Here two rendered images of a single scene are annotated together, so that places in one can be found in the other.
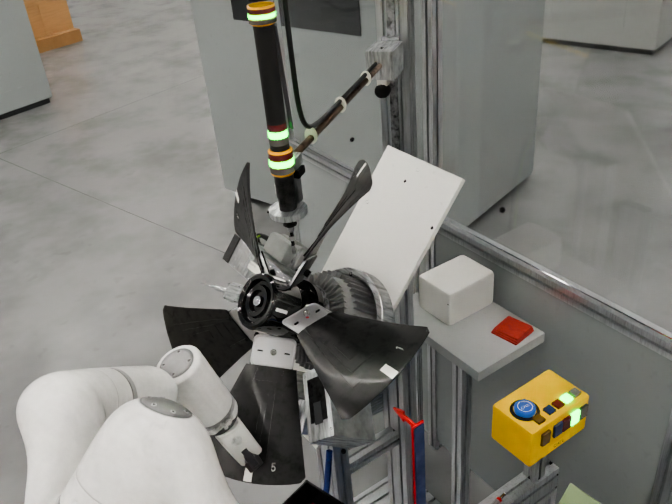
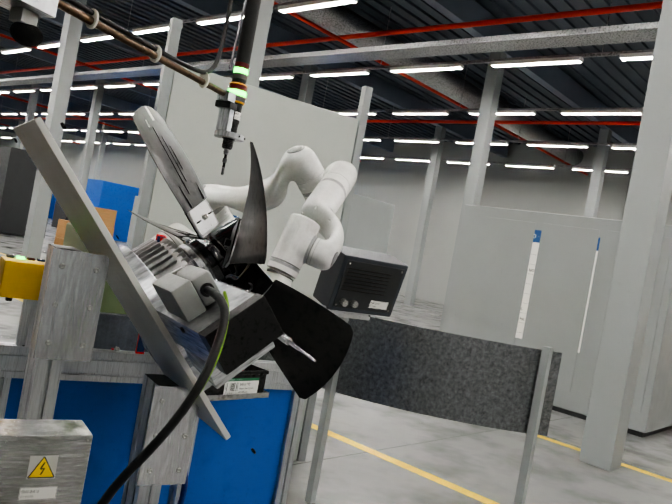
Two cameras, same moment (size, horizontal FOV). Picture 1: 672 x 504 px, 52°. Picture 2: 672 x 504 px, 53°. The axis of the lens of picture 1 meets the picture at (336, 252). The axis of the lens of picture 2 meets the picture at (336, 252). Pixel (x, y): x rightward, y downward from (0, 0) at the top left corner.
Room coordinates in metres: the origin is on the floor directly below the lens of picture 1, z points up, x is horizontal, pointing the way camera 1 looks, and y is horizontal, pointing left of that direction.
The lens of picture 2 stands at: (2.66, 0.34, 1.24)
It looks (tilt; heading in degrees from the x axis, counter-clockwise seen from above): 0 degrees down; 179
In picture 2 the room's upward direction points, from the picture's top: 10 degrees clockwise
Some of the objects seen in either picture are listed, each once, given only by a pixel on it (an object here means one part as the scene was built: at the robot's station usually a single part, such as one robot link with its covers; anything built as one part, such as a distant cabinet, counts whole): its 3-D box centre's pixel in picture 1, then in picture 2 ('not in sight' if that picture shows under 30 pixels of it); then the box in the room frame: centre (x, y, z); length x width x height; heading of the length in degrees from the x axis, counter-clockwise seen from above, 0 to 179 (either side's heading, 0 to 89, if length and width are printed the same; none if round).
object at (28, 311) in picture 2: (535, 454); (26, 321); (0.96, -0.36, 0.92); 0.03 x 0.03 x 0.12; 32
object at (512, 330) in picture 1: (512, 329); not in sight; (1.43, -0.44, 0.87); 0.08 x 0.08 x 0.02; 40
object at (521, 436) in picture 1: (539, 418); (34, 282); (0.96, -0.36, 1.02); 0.16 x 0.10 x 0.11; 122
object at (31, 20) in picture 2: (382, 88); (27, 29); (1.66, -0.15, 1.48); 0.05 x 0.04 x 0.05; 157
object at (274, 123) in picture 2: not in sight; (243, 259); (-0.92, -0.07, 1.10); 1.21 x 0.05 x 2.20; 122
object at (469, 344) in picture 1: (463, 323); not in sight; (1.50, -0.33, 0.85); 0.36 x 0.24 x 0.03; 32
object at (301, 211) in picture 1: (287, 187); (230, 116); (1.12, 0.07, 1.49); 0.09 x 0.07 x 0.10; 157
